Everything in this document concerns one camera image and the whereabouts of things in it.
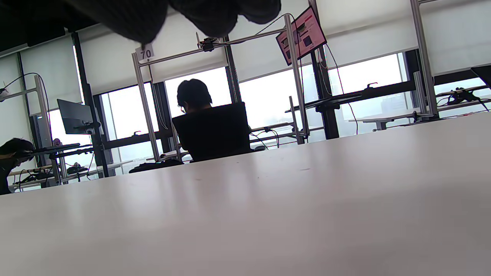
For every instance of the person's right hand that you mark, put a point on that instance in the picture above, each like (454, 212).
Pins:
(130, 15)

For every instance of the white number tag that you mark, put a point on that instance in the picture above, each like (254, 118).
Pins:
(145, 53)

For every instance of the black monitor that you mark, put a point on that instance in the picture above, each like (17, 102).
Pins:
(74, 117)

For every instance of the black office chair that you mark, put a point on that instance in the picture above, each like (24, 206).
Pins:
(215, 130)

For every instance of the black bag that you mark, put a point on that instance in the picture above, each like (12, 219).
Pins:
(157, 165)

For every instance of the pink display screen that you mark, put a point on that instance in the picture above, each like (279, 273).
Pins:
(303, 34)

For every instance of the black mounted camera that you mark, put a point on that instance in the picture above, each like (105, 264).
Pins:
(208, 44)

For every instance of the aluminium frame stand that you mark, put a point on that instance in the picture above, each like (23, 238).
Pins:
(422, 57)
(295, 76)

